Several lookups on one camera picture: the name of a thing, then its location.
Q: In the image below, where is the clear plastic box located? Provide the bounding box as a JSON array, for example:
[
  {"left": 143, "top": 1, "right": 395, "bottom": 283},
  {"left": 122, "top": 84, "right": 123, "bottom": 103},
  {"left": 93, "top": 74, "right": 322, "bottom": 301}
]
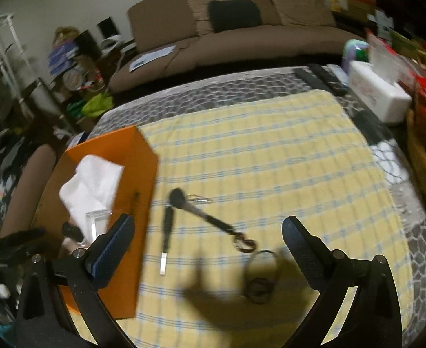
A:
[{"left": 86, "top": 209, "right": 112, "bottom": 243}]

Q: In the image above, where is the black cord loop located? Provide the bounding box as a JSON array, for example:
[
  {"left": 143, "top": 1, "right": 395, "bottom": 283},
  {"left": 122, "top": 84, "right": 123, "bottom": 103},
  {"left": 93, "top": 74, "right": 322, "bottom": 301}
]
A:
[{"left": 242, "top": 249, "right": 280, "bottom": 305}]

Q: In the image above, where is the black handled screwdriver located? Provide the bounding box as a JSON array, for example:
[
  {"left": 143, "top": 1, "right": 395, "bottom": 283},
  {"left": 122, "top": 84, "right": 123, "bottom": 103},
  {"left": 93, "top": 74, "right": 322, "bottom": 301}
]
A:
[{"left": 160, "top": 206, "right": 174, "bottom": 276}]

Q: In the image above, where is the black makeup brush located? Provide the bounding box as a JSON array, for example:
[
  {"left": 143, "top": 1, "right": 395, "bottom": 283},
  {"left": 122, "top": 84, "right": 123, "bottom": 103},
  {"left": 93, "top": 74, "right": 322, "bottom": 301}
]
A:
[{"left": 168, "top": 188, "right": 237, "bottom": 236}]

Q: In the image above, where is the small metal clip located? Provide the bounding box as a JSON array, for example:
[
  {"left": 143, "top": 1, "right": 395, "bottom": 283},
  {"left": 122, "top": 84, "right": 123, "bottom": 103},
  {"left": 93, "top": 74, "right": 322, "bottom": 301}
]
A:
[{"left": 187, "top": 194, "right": 212, "bottom": 204}]

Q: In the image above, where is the black bottle white cap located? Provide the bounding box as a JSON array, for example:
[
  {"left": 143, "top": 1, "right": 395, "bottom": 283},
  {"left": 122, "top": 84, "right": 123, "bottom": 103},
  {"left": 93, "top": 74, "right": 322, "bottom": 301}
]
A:
[{"left": 61, "top": 222, "right": 85, "bottom": 243}]

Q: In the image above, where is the brown chair armrest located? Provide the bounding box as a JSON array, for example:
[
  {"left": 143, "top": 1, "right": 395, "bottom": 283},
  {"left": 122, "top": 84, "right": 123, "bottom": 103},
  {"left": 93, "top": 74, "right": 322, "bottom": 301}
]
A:
[{"left": 0, "top": 145, "right": 57, "bottom": 238}]

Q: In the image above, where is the white folded towel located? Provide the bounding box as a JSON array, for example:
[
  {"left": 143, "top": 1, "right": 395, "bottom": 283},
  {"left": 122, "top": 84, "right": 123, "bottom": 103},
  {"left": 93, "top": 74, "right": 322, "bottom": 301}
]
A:
[{"left": 59, "top": 155, "right": 124, "bottom": 242}]

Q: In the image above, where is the orange cardboard box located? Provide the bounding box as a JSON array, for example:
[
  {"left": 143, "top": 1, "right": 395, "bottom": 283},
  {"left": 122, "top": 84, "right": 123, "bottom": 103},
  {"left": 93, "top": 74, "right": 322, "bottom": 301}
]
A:
[{"left": 32, "top": 126, "right": 158, "bottom": 319}]

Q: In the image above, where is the yellow checkered cloth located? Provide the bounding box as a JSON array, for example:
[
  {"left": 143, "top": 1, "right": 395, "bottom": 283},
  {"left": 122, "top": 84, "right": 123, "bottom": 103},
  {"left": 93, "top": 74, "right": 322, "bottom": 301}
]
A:
[{"left": 68, "top": 89, "right": 415, "bottom": 348}]

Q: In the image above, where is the grey stone pattern mat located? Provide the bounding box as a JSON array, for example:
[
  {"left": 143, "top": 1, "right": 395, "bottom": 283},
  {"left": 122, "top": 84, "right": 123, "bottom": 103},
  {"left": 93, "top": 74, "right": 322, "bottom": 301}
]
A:
[{"left": 68, "top": 65, "right": 426, "bottom": 347}]

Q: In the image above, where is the green bag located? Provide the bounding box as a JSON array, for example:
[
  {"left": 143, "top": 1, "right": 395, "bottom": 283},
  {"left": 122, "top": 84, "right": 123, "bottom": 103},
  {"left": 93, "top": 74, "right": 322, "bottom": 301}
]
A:
[{"left": 81, "top": 93, "right": 115, "bottom": 118}]

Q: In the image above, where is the white tissue box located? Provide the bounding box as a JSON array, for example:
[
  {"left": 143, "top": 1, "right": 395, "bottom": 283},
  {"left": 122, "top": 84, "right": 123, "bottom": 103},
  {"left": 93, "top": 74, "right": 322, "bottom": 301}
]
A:
[{"left": 348, "top": 61, "right": 412, "bottom": 125}]

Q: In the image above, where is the black remote control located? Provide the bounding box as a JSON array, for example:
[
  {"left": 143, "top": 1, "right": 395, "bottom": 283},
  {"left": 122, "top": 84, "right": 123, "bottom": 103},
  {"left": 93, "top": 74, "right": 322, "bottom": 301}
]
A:
[{"left": 294, "top": 64, "right": 347, "bottom": 97}]

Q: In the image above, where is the white paper on sofa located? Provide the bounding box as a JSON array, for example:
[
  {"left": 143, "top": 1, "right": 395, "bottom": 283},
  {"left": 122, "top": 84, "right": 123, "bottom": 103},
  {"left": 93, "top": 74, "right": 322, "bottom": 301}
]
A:
[{"left": 129, "top": 45, "right": 176, "bottom": 72}]

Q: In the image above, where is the purple green container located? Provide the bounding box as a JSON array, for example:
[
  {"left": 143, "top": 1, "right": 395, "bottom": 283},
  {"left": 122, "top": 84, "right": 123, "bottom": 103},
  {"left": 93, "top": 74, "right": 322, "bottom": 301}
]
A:
[{"left": 342, "top": 39, "right": 369, "bottom": 74}]

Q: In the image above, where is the white drying rack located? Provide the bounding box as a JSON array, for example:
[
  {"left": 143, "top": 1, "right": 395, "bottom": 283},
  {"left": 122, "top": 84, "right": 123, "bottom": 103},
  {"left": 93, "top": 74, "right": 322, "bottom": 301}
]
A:
[{"left": 0, "top": 13, "right": 34, "bottom": 119}]

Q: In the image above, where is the brown sofa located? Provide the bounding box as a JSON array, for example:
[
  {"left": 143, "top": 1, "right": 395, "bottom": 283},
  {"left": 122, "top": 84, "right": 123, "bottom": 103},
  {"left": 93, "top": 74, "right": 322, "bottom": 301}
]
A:
[{"left": 109, "top": 0, "right": 356, "bottom": 93}]

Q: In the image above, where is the black cushion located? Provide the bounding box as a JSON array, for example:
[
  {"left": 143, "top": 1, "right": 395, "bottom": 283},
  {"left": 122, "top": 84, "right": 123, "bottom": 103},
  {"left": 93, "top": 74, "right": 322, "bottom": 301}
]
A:
[{"left": 207, "top": 0, "right": 262, "bottom": 33}]

